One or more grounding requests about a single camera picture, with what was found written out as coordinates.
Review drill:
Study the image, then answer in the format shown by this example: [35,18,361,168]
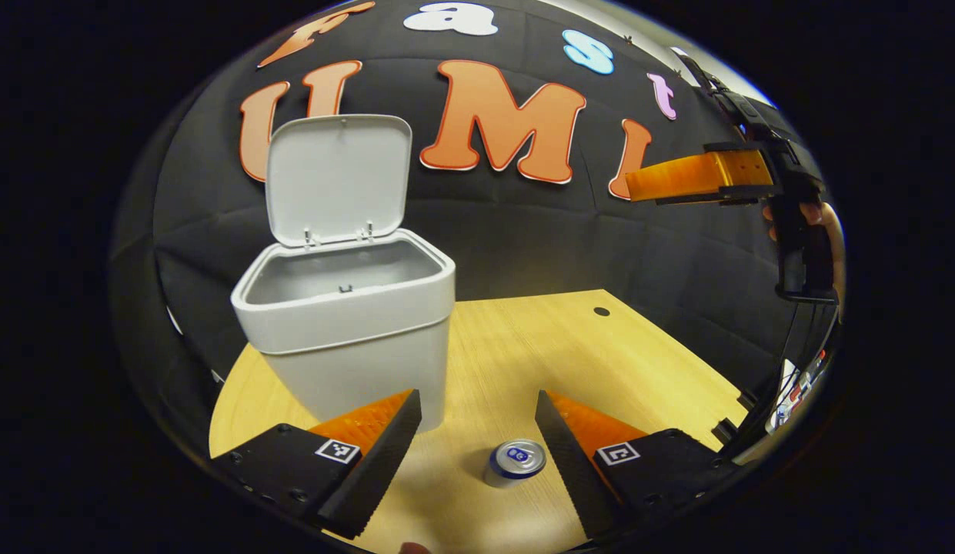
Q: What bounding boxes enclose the white device with red marks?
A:
[766,350,832,436]

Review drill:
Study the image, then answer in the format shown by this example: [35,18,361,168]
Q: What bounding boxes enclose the white desktop garbage bin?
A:
[231,114,456,433]

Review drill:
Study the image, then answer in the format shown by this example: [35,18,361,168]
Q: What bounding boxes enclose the wooden desktop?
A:
[208,289,749,554]

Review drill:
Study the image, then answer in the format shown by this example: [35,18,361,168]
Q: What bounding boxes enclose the black backdrop cloth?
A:
[108,0,832,432]

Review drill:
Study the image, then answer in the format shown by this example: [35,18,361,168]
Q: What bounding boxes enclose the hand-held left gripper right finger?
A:
[533,390,743,543]

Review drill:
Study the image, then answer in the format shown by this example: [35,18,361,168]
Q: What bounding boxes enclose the silver blue pop can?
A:
[483,439,547,489]

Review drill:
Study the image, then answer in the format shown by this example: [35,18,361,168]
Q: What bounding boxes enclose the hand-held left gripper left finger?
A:
[210,389,422,541]

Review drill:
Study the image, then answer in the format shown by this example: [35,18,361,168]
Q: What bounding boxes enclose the small black bracket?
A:
[712,418,747,449]

